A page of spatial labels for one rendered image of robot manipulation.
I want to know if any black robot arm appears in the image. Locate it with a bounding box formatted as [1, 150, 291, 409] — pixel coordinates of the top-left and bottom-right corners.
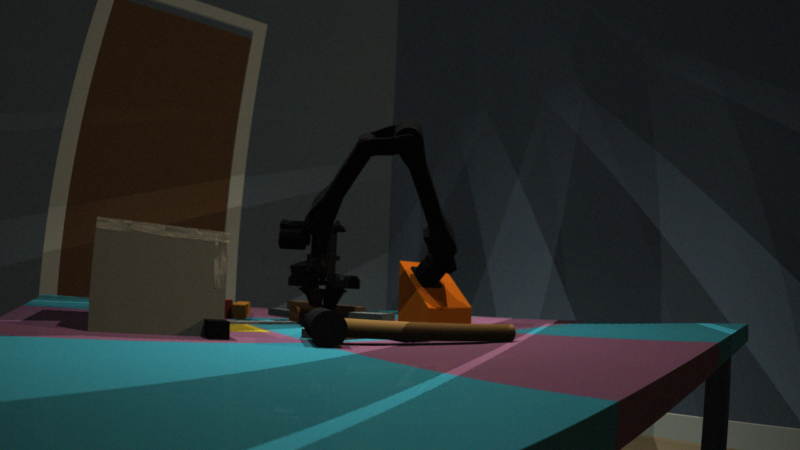
[278, 119, 457, 288]

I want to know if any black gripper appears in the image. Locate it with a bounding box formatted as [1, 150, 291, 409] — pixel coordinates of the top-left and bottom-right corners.
[288, 249, 360, 311]

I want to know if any orange long bar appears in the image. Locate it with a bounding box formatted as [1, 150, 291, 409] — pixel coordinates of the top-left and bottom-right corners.
[231, 301, 251, 319]

